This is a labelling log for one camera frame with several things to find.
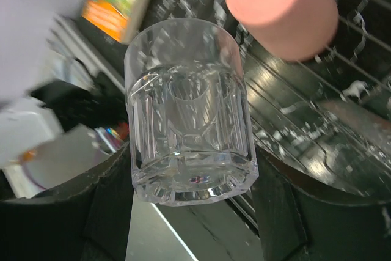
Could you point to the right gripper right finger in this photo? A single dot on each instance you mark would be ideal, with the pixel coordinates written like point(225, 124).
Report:
point(300, 218)

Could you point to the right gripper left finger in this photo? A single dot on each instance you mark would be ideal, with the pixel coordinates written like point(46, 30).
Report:
point(85, 218)

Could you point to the black wire dish rack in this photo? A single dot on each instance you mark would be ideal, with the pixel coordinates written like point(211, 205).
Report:
point(283, 96)

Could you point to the clear plastic tumbler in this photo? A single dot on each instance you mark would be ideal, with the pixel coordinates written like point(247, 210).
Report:
point(190, 132)

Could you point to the pink plastic cup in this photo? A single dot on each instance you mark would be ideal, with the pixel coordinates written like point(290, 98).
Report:
point(293, 30)

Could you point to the clear glass bowl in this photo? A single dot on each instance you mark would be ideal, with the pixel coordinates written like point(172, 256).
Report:
point(358, 152)

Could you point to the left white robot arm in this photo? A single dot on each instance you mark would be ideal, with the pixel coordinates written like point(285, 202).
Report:
point(25, 24)

